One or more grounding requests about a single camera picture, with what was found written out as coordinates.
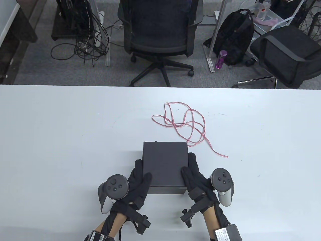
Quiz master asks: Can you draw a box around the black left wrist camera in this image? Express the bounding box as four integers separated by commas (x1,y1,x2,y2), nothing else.
128,208,151,235

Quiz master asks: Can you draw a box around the clear small bottle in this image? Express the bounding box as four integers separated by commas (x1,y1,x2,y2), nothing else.
261,1,271,20

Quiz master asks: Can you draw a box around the black computer tower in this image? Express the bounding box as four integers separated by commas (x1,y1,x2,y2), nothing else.
51,0,94,40

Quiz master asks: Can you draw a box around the white metal desk leg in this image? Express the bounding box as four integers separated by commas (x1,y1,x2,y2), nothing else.
90,0,111,66
207,0,230,73

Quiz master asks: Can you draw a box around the white desk with dark side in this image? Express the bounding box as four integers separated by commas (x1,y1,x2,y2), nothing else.
0,0,38,84

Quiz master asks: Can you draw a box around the tangle of black cables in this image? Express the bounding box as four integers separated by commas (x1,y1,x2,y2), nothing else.
51,0,111,67

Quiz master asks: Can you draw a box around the person's left forearm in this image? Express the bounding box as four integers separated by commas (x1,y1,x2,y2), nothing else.
95,213,127,236

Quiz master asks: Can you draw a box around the pink ribbon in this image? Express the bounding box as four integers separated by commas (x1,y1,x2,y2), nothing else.
152,102,228,158

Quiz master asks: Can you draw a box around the black left forearm pack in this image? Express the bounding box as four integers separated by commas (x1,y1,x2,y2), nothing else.
84,230,114,241

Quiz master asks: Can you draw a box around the white power strip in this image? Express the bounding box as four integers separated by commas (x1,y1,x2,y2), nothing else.
94,11,105,47

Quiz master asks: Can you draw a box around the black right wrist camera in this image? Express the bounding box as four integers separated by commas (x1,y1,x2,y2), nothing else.
181,206,201,228

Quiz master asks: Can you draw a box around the purple water bottle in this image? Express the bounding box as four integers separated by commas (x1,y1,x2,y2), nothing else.
215,50,227,70

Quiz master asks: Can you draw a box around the grey left hand controller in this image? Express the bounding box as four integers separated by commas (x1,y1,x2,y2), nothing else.
97,174,129,214

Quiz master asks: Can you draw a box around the black cardboard box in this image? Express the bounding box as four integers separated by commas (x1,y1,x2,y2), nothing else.
142,141,188,189

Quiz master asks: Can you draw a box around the black chair with grey armrest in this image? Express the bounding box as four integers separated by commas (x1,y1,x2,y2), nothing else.
232,25,321,89

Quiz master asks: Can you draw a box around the person's right hand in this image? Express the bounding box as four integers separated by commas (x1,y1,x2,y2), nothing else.
181,152,221,214

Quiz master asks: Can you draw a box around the pink cloth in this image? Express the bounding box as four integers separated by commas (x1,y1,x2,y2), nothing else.
256,17,279,26

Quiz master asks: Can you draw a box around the black right forearm pack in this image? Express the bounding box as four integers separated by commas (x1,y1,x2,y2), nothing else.
214,224,242,241

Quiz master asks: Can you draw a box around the white frame storage rack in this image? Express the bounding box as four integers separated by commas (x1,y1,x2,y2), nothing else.
251,0,306,34

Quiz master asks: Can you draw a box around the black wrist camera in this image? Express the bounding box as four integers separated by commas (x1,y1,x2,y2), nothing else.
181,206,201,228
128,208,151,235

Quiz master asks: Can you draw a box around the black mesh office chair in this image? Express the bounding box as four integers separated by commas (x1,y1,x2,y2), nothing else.
117,0,203,87

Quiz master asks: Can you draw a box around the black backpack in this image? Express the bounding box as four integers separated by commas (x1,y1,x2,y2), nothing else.
203,9,255,66

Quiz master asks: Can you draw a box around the person's left hand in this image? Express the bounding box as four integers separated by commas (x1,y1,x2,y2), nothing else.
110,159,152,215

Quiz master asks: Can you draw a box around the grey hand controller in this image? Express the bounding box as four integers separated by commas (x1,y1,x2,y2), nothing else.
97,174,129,214
210,168,235,207

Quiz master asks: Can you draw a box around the person's right forearm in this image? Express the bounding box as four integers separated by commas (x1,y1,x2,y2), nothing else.
203,205,230,234

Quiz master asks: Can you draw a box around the grey right hand controller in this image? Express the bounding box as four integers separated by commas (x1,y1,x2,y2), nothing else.
210,168,235,207

